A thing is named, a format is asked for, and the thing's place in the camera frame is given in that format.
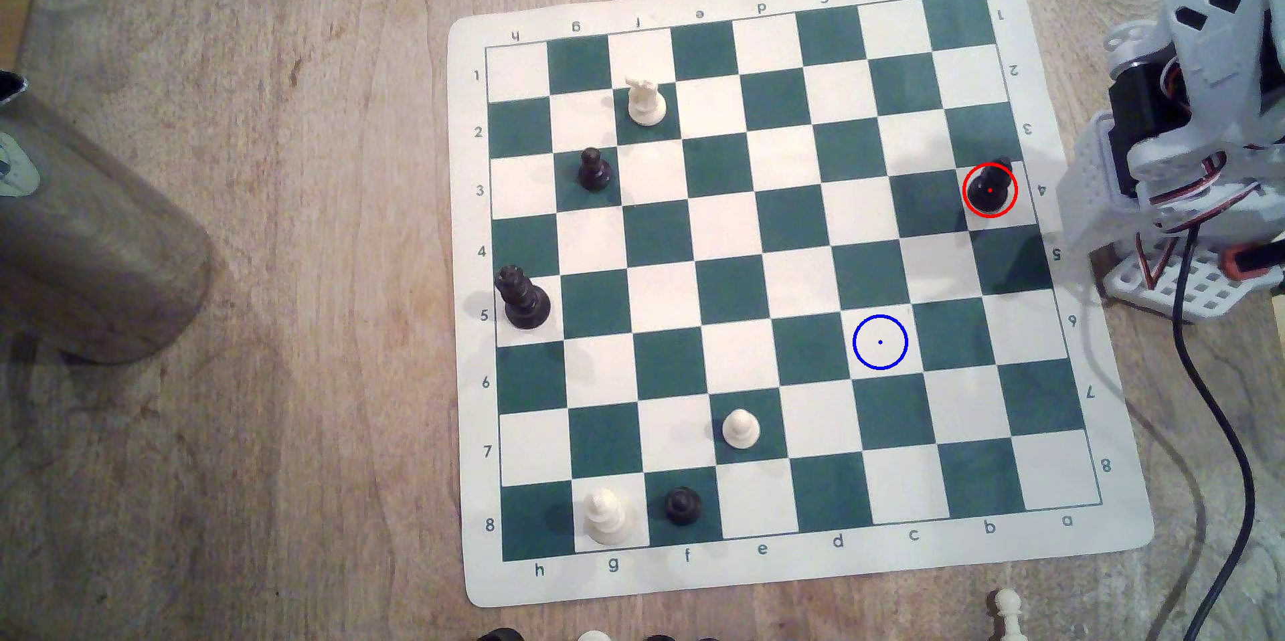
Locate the white rook chess piece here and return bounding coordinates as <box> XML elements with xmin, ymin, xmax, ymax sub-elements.
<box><xmin>582</xmin><ymin>487</ymin><xmax>636</xmax><ymax>547</ymax></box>

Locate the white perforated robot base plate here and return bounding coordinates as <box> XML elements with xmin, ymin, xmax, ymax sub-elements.
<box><xmin>1099</xmin><ymin>238</ymin><xmax>1278</xmax><ymax>323</ymax></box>

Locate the black queen chess piece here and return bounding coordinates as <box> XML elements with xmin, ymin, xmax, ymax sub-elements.
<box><xmin>497</xmin><ymin>264</ymin><xmax>552</xmax><ymax>331</ymax></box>

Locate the white knight chess piece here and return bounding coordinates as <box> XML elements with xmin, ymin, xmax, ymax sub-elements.
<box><xmin>624</xmin><ymin>74</ymin><xmax>670</xmax><ymax>128</ymax></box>

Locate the white pawn chess piece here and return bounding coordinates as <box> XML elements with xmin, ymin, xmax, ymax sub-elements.
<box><xmin>989</xmin><ymin>589</ymin><xmax>1030</xmax><ymax>641</ymax></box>
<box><xmin>721</xmin><ymin>408</ymin><xmax>761</xmax><ymax>450</ymax></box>

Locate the green white chess board mat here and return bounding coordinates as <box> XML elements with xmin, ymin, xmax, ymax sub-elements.
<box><xmin>446</xmin><ymin>0</ymin><xmax>1156</xmax><ymax>609</ymax></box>

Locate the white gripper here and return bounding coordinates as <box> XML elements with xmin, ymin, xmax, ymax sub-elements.
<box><xmin>1104</xmin><ymin>0</ymin><xmax>1285</xmax><ymax>195</ymax></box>

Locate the orange black clamp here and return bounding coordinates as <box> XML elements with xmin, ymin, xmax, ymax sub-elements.
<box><xmin>1219</xmin><ymin>242</ymin><xmax>1285</xmax><ymax>286</ymax></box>

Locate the black cable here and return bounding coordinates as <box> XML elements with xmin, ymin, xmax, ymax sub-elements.
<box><xmin>1169</xmin><ymin>224</ymin><xmax>1259</xmax><ymax>641</ymax></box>

